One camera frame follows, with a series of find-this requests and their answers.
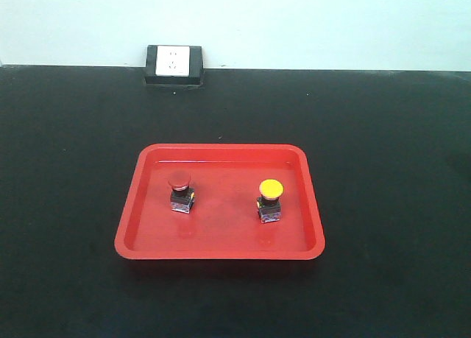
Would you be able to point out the yellow mushroom push button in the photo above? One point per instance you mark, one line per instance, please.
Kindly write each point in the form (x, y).
(268, 204)

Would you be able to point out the red mushroom push button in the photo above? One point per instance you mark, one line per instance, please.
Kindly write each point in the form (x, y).
(182, 196)

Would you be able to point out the red plastic tray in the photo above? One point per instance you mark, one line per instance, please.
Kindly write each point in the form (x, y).
(223, 222)

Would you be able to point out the black white power outlet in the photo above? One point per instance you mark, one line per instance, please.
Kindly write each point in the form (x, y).
(174, 66)

